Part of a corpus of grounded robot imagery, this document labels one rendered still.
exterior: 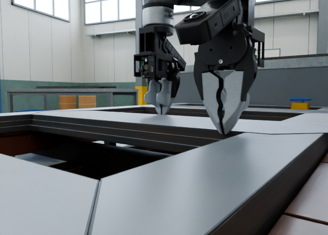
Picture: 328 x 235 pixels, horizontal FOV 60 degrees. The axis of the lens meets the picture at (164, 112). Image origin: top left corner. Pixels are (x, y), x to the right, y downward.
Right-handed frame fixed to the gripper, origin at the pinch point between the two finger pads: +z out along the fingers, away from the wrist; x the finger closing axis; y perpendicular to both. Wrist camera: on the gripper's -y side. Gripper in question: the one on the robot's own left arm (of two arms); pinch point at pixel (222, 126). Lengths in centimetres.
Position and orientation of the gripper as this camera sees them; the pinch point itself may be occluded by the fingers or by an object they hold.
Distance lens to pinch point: 41.4
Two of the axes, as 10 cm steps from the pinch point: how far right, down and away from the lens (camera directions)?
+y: 5.9, -0.5, 8.1
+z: 0.0, 10.0, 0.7
